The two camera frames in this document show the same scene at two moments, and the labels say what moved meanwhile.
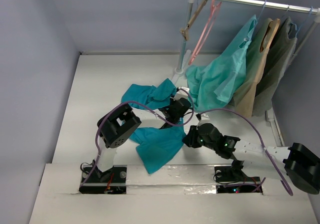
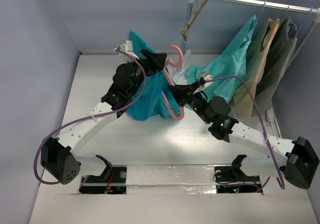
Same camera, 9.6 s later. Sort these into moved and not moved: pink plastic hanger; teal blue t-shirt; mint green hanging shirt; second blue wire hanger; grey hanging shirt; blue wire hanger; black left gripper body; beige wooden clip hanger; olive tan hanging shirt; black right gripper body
Moved: black right gripper body; teal blue t-shirt; pink plastic hanger; black left gripper body
Not moved: blue wire hanger; mint green hanging shirt; grey hanging shirt; second blue wire hanger; olive tan hanging shirt; beige wooden clip hanger
